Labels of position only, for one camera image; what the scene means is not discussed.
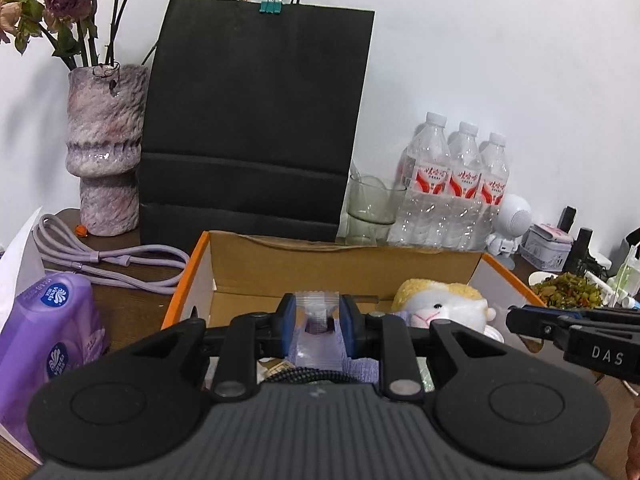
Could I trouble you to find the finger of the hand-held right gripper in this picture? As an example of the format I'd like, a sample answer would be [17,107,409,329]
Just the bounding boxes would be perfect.
[505,304,640,347]

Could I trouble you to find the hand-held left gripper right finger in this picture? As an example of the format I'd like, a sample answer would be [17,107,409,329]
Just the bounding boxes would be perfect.
[340,294,520,403]

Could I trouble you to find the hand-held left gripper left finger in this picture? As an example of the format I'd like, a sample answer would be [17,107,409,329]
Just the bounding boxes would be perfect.
[122,292,297,406]

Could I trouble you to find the clear plastic packet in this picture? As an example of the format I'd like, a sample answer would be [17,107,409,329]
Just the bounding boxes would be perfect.
[295,290,342,367]

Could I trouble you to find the purple knitted cloth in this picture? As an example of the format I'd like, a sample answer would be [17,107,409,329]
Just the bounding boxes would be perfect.
[290,332,381,387]

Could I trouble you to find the orange cardboard box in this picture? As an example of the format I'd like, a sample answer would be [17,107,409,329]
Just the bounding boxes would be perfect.
[161,230,548,392]

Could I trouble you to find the white plate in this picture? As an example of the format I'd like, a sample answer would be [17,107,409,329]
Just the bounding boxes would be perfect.
[527,270,608,312]

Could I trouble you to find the floral tin box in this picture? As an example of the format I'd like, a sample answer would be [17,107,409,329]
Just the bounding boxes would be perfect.
[520,222,575,272]

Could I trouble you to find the small green clear bottle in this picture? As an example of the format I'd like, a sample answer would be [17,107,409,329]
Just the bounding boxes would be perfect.
[617,244,640,302]

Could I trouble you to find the yellow white plush toy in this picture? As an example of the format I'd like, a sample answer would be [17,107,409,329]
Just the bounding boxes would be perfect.
[391,279,498,337]

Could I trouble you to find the white astronaut figure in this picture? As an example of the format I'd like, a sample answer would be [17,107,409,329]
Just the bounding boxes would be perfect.
[485,194,534,271]

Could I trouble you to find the clear glass cup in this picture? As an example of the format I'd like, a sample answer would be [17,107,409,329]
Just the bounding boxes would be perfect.
[342,160,407,247]

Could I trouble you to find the clear water bottle red label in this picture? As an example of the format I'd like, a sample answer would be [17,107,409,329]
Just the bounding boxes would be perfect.
[477,132,511,252]
[389,111,452,249]
[447,121,484,252]

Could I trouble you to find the black paper bag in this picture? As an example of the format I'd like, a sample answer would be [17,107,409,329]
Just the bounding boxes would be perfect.
[139,0,376,252]

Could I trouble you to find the purple tissue pack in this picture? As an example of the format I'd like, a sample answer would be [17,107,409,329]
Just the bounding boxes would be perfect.
[0,270,112,462]

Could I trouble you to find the purple mottled vase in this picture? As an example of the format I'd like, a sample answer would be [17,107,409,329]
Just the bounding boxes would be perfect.
[66,63,150,237]

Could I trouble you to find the white paper sheet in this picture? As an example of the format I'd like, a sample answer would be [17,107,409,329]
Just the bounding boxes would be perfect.
[0,205,49,311]

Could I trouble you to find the dried pink flowers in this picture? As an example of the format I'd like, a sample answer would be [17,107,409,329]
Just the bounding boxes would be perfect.
[0,0,163,72]

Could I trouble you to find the black braided cable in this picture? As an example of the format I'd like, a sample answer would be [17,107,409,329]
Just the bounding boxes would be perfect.
[257,366,352,387]

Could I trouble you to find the purple cable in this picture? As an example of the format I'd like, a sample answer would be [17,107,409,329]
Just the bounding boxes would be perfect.
[31,212,192,294]

